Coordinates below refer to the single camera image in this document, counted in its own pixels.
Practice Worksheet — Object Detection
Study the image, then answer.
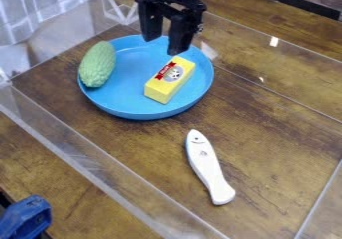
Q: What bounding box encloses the yellow toy brick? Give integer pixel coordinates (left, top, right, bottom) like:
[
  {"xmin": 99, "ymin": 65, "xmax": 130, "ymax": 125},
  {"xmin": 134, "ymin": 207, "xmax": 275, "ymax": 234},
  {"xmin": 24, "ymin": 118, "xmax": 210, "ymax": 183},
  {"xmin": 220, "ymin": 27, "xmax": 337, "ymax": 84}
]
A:
[{"xmin": 144, "ymin": 56, "xmax": 196, "ymax": 104}]

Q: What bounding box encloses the white checked curtain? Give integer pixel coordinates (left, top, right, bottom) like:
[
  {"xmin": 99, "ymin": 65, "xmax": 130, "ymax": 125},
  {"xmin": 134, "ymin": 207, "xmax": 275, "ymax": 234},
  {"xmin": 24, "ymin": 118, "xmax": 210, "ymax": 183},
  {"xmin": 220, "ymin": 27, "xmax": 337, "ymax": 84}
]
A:
[{"xmin": 0, "ymin": 0, "xmax": 135, "ymax": 47}]

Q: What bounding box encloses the blue round tray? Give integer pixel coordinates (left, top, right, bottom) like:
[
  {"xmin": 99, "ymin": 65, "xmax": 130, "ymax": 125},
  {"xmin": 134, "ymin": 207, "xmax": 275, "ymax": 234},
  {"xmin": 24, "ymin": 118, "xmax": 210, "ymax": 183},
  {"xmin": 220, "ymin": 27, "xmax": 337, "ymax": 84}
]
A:
[{"xmin": 77, "ymin": 35, "xmax": 214, "ymax": 120}]

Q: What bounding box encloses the blue clamp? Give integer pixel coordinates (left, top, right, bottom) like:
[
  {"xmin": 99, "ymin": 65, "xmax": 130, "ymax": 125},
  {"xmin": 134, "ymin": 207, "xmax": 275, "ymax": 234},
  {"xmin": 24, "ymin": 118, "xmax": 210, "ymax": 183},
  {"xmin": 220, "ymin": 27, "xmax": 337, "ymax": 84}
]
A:
[{"xmin": 0, "ymin": 195, "xmax": 52, "ymax": 239}]

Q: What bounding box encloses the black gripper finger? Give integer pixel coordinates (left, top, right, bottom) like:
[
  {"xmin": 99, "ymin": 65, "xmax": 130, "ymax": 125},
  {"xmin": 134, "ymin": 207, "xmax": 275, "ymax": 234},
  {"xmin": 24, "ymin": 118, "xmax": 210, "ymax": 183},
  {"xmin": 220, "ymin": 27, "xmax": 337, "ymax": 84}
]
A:
[
  {"xmin": 138, "ymin": 2, "xmax": 163, "ymax": 41},
  {"xmin": 167, "ymin": 15, "xmax": 194, "ymax": 56}
]

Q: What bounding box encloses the black bar in background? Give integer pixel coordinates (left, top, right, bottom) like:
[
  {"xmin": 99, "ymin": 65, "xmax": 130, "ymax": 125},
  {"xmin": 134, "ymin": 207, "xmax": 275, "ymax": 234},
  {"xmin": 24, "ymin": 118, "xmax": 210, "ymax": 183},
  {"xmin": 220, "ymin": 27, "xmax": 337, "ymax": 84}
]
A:
[{"xmin": 274, "ymin": 0, "xmax": 342, "ymax": 20}]

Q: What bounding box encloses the green bumpy toy gourd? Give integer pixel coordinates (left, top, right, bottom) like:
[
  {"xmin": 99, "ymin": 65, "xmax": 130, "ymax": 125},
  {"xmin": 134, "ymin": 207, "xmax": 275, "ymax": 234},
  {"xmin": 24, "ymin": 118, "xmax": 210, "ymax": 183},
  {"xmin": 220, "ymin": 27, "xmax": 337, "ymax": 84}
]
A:
[{"xmin": 79, "ymin": 41, "xmax": 115, "ymax": 88}]

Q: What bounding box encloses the clear acrylic enclosure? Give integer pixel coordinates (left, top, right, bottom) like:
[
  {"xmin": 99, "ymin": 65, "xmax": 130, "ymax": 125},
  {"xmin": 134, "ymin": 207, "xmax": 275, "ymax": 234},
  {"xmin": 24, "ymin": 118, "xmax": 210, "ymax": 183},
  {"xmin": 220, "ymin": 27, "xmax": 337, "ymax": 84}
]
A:
[{"xmin": 0, "ymin": 0, "xmax": 342, "ymax": 239}]

